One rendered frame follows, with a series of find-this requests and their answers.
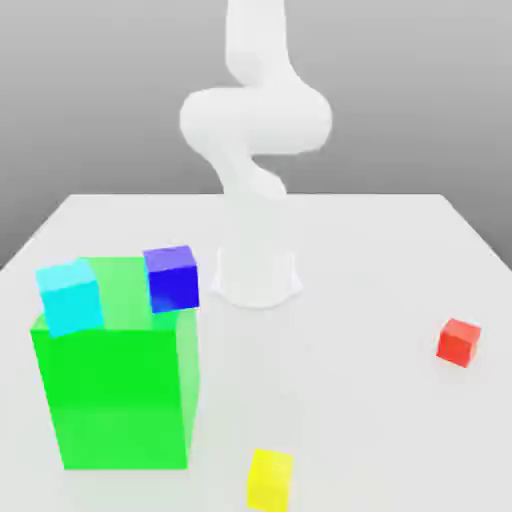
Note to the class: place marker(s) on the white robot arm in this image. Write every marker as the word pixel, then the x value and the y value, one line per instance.
pixel 256 120

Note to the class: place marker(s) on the small blue cube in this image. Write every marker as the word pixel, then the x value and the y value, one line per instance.
pixel 172 286

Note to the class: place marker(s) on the small cyan cube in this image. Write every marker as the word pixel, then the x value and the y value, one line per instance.
pixel 72 304

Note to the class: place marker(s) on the small red cube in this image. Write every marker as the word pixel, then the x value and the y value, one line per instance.
pixel 456 344

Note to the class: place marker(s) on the small yellow cube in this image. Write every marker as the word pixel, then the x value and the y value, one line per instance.
pixel 268 482

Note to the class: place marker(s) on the large green box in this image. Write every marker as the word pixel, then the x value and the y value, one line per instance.
pixel 116 396

